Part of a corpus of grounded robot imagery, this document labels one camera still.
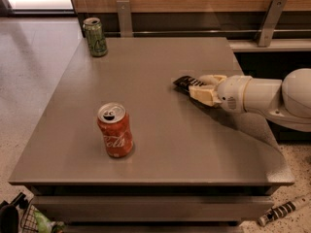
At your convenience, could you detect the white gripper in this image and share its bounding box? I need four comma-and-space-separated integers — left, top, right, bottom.
189, 75, 252, 114

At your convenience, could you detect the red cola can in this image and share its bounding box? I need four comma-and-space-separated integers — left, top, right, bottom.
97, 102, 133, 158

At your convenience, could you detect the black object bottom left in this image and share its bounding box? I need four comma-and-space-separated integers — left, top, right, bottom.
0, 192, 29, 233

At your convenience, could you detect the black wire basket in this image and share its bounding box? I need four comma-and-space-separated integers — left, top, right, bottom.
19, 202, 38, 233

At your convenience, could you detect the green snack bag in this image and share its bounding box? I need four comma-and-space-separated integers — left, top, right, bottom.
33, 211, 64, 233

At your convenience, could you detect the metal bracket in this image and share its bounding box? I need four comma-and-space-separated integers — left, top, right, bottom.
117, 0, 133, 38
257, 0, 288, 48

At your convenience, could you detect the right metal bracket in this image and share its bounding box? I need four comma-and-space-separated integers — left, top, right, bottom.
257, 0, 288, 48

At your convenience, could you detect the black white striped tube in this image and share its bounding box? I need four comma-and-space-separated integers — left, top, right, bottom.
258, 195, 310, 227

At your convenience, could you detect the left metal bracket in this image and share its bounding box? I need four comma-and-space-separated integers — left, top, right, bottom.
117, 0, 133, 38

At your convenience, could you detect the black rxbar chocolate bar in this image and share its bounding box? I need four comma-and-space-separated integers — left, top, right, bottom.
173, 76, 204, 91

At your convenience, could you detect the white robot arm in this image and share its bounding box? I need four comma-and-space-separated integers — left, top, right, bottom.
189, 68, 311, 132

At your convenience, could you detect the grey table drawer front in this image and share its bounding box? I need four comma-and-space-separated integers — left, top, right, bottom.
33, 196, 273, 222

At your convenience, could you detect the green soda can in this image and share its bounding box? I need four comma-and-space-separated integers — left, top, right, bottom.
83, 17, 108, 57

